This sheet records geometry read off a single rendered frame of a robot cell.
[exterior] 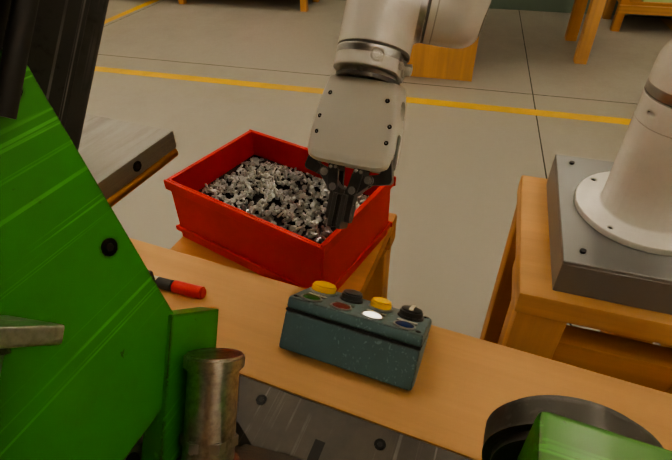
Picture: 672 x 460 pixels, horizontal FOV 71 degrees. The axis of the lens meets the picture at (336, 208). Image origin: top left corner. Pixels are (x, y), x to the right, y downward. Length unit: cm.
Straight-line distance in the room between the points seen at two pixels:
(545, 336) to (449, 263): 124
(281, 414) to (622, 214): 54
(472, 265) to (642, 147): 135
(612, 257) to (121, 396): 61
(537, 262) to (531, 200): 16
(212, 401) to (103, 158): 24
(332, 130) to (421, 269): 145
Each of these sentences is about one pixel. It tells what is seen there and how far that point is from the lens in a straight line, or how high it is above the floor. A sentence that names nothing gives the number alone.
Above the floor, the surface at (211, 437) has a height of 106.
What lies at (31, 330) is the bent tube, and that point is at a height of 120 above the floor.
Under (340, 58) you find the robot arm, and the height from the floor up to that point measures 116.
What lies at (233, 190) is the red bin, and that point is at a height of 89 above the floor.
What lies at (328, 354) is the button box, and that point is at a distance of 52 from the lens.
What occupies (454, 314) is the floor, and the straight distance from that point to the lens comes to 181.
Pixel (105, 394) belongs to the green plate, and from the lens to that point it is 30.
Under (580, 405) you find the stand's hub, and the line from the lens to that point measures 23.
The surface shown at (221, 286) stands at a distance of 63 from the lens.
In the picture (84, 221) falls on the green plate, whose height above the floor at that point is 119.
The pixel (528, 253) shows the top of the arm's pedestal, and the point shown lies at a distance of 78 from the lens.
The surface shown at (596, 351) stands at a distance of 83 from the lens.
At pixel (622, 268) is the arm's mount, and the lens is 72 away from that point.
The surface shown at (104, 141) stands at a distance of 49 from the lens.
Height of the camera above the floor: 134
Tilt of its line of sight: 37 degrees down
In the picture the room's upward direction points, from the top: 1 degrees counter-clockwise
